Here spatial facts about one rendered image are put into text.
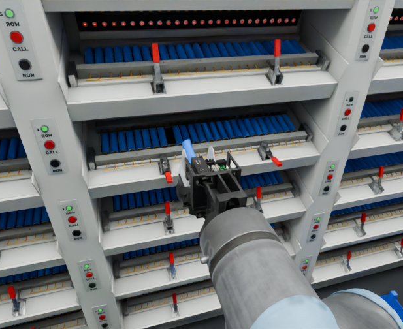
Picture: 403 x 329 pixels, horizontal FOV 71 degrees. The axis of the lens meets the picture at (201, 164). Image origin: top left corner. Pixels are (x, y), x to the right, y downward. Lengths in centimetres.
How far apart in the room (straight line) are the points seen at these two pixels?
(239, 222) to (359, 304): 21
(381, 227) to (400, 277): 37
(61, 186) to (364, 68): 75
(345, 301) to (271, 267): 18
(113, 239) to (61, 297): 26
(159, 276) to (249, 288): 69
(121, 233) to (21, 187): 27
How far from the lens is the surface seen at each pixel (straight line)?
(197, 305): 112
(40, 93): 60
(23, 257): 86
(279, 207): 91
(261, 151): 75
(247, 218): 33
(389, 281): 157
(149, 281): 95
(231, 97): 64
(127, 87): 62
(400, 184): 119
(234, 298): 29
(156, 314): 111
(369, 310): 45
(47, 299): 100
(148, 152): 69
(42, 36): 58
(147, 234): 80
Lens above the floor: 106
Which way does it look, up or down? 30 degrees down
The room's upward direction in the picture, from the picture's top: straight up
